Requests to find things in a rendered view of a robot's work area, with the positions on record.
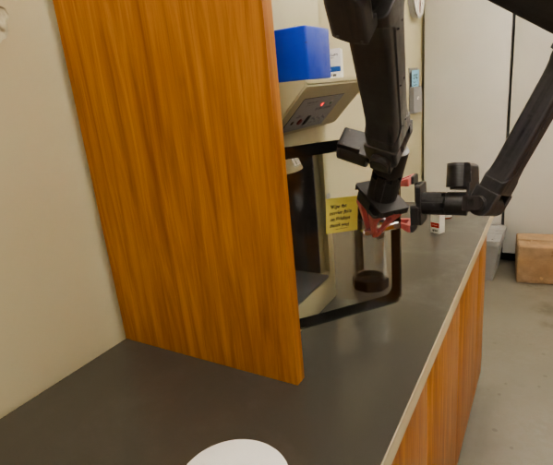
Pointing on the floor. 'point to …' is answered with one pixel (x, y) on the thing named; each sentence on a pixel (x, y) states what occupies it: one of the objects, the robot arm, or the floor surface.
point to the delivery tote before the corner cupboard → (494, 249)
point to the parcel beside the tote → (548, 259)
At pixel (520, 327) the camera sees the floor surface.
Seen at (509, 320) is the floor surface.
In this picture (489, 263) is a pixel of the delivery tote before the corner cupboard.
